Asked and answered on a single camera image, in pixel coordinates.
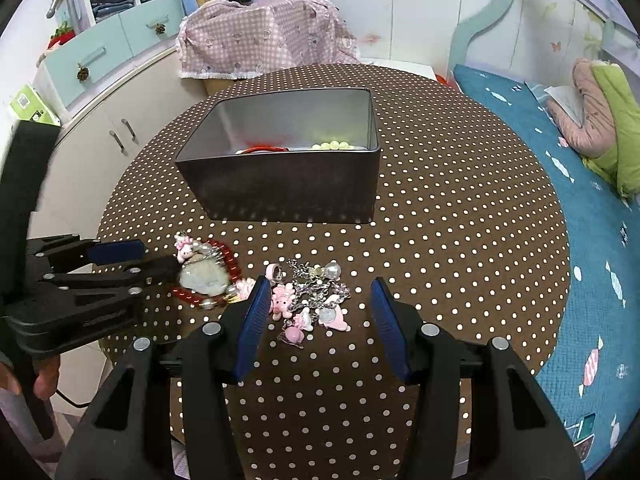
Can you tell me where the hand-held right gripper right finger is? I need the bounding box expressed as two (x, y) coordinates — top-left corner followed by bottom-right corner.
(370, 277), (586, 480)

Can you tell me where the teal curved headboard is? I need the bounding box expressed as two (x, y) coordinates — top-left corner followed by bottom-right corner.
(452, 0), (522, 69)

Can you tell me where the pink candy charm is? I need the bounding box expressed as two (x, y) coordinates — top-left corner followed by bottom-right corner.
(279, 326), (306, 349)

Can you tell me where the pink checked cloth cover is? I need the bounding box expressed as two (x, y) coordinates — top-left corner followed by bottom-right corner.
(176, 0), (362, 81)

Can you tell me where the white cabinet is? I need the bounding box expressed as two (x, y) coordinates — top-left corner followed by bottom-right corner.
(34, 46), (212, 246)

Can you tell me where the grey metal tin box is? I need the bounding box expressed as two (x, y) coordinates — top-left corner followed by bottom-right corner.
(175, 87), (382, 223)

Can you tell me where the black cable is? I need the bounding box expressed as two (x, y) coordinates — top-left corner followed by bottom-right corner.
(52, 387), (89, 410)

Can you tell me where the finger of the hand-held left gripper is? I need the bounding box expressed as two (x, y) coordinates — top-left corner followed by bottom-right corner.
(27, 233), (146, 274)
(6, 254), (182, 359)

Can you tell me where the green jacket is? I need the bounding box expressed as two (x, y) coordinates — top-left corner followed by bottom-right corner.
(581, 62), (640, 202)

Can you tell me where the teal drawer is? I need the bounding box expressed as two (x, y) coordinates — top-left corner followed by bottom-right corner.
(119, 0), (184, 57)
(44, 26), (129, 107)

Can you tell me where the red green plush toy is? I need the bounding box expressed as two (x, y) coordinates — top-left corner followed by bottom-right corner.
(49, 22), (77, 45)

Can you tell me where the blue printed bedspread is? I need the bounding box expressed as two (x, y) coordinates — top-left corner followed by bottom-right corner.
(452, 64), (640, 477)

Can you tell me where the pink heart charm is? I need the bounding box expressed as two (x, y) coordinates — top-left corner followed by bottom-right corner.
(319, 306), (352, 334)

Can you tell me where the green cardboard box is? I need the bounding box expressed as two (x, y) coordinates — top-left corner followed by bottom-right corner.
(9, 84), (62, 127)

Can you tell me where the dark red bead bracelet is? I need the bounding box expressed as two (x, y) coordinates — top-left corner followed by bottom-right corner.
(172, 240), (245, 311)

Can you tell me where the pink bear charm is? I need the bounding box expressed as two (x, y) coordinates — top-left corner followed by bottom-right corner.
(269, 283), (296, 320)

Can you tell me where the silver chain charm bracelet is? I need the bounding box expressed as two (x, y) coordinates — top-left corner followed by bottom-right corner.
(285, 258), (352, 324)

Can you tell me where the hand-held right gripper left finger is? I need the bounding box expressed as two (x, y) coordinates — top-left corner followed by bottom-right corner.
(55, 275), (273, 480)

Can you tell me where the pink bunny pearl charm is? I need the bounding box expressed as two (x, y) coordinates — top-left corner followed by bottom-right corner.
(174, 233), (214, 265)

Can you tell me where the white paper booklet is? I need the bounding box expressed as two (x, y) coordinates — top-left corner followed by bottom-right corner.
(542, 84), (584, 129)

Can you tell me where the person's left hand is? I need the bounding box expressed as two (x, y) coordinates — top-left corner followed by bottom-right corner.
(0, 347), (62, 401)

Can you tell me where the pale jade pendant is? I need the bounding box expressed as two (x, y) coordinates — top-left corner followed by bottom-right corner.
(179, 259), (234, 296)

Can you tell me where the brown polka dot tablecloth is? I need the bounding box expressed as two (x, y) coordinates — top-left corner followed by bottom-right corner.
(95, 64), (572, 480)

